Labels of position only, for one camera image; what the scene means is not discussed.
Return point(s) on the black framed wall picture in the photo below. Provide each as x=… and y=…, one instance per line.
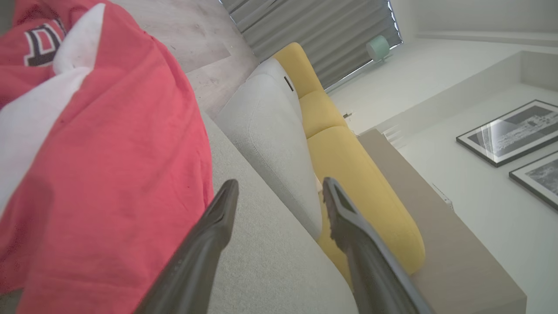
x=501, y=135
x=540, y=179

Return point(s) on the small black remote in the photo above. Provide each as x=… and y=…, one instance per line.
x=289, y=83

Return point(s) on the yellow sofa back cushion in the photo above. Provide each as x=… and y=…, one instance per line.
x=366, y=196
x=298, y=65
x=320, y=113

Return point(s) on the grey fabric sofa chaise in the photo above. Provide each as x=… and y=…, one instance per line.
x=270, y=261

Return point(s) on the mint green lamp shade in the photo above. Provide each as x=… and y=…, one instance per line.
x=377, y=47

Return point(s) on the small tan flat object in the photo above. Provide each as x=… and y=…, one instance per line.
x=318, y=183

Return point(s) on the grey sofa seat cushion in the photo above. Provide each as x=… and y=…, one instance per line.
x=274, y=74
x=266, y=148

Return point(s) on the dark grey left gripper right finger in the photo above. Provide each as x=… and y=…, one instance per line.
x=370, y=270

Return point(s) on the grey pleated curtain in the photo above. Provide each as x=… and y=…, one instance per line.
x=314, y=30

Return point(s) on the white ribbed radiator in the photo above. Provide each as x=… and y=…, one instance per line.
x=394, y=136

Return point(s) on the red jersey with number print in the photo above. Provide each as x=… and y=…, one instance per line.
x=109, y=152

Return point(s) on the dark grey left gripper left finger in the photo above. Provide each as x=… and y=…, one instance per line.
x=196, y=257

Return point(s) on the white flat device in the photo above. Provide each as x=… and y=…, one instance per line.
x=444, y=198

